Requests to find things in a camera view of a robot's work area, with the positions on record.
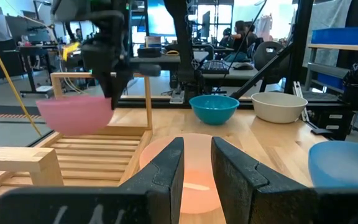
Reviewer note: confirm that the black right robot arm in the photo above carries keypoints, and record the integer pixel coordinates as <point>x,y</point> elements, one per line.
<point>182,37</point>

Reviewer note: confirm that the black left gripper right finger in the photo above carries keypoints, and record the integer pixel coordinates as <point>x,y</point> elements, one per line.
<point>275,202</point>

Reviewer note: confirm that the black computer mouse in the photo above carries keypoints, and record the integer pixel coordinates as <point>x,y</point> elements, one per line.
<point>243,66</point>

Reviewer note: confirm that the translucent light blue bowl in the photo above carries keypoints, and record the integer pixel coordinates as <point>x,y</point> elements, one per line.
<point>343,165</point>

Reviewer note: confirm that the wooden slatted shelf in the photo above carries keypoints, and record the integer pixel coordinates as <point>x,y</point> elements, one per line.
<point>98,152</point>

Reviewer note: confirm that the black rolling desk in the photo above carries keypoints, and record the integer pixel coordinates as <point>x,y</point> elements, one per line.
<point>36,62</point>

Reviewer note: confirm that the black computer monitor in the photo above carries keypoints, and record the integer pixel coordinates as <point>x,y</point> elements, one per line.
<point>162,18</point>

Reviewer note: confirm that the grey desk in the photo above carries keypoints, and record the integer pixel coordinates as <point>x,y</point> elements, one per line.
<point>238,75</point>

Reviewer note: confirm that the teal bowl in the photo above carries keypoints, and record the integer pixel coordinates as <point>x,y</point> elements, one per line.
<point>213,112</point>

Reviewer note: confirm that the black control box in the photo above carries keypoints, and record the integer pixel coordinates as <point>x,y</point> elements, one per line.
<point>331,121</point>

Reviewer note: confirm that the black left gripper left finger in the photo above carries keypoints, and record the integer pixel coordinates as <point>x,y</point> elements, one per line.
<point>104,205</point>

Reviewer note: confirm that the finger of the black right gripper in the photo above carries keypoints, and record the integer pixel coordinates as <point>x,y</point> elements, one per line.
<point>116,93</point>
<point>107,90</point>

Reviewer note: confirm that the black backlit keyboard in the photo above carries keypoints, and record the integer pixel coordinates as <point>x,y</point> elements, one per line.
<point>214,67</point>

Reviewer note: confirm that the beige bowl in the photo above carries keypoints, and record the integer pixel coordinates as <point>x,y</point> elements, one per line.
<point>278,109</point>

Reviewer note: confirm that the black aluminium table frame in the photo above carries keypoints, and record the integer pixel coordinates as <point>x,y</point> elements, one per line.
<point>300,46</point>

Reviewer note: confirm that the person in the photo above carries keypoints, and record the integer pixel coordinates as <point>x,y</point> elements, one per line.
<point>239,40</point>
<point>252,35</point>
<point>78,33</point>

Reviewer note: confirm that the pink bowl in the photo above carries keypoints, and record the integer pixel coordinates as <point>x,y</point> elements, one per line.
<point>73,116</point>

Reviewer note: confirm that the black office chair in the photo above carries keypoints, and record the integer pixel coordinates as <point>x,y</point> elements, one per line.
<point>269,56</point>

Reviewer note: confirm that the blue storage bin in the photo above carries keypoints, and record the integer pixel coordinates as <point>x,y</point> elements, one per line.
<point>337,35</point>

